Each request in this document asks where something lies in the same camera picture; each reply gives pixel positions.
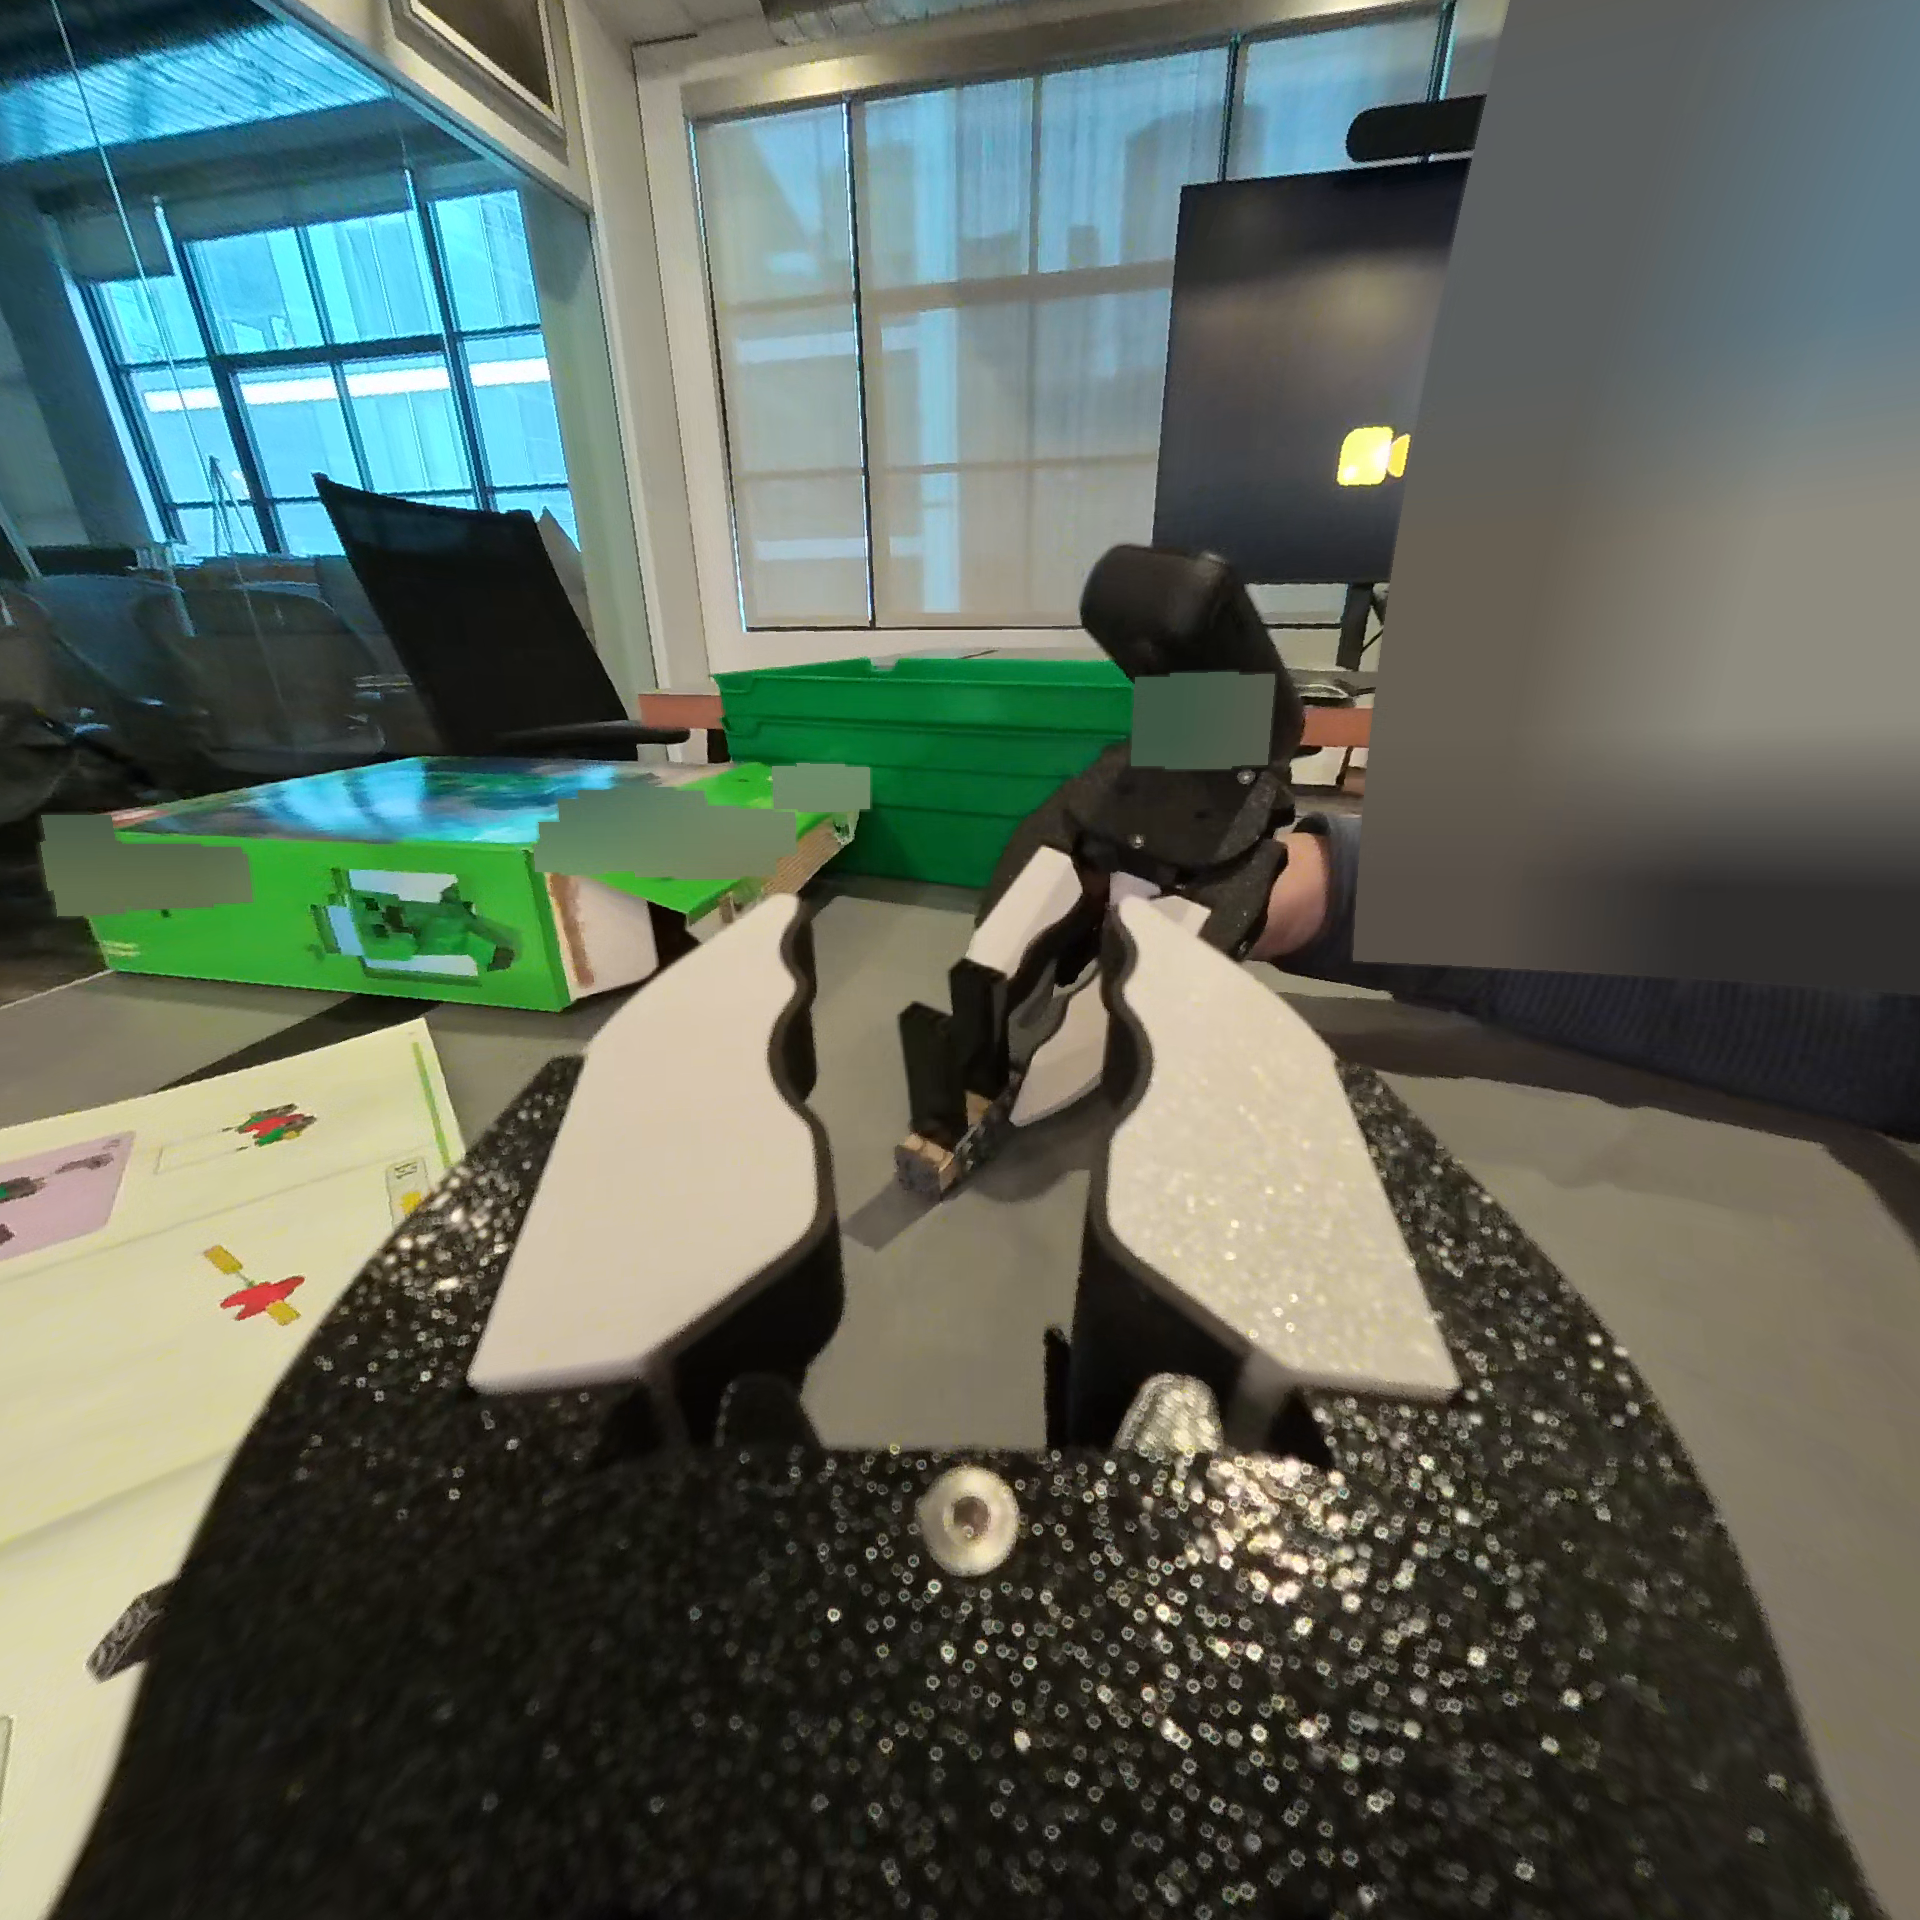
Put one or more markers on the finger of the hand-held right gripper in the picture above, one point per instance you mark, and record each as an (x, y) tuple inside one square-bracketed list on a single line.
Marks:
[(1014, 923), (1068, 1050)]

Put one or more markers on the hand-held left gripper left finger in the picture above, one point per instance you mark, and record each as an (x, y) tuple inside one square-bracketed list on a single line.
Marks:
[(646, 1171)]

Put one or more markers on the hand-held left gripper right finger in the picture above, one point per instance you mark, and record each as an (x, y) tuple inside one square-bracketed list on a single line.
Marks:
[(1276, 1185)]

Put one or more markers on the small brown toy brick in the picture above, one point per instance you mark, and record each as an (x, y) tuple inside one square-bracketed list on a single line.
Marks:
[(930, 1163)]

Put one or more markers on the grey desk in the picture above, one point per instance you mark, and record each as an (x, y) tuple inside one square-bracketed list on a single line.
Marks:
[(1650, 1276)]

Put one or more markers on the person's right hand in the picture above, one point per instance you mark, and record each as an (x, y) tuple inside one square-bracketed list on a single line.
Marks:
[(1308, 901)]

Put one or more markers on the green plastic bin stack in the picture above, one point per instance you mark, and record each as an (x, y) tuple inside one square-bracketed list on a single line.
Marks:
[(930, 780)]

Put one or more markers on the green toy box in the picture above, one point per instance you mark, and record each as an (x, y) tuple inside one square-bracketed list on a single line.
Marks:
[(299, 945)]

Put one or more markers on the black monitor screen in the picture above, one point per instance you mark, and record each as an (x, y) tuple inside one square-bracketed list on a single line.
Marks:
[(1289, 377)]

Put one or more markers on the toy instruction booklet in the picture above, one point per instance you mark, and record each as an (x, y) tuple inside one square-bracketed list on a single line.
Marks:
[(182, 1244)]

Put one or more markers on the window with white blinds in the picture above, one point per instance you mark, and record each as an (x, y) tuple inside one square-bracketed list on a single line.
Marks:
[(960, 377)]

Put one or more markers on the black office chair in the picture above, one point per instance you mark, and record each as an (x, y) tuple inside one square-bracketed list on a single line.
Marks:
[(465, 617)]

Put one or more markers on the grid pane window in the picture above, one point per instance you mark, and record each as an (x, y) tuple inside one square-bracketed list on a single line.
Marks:
[(346, 377)]

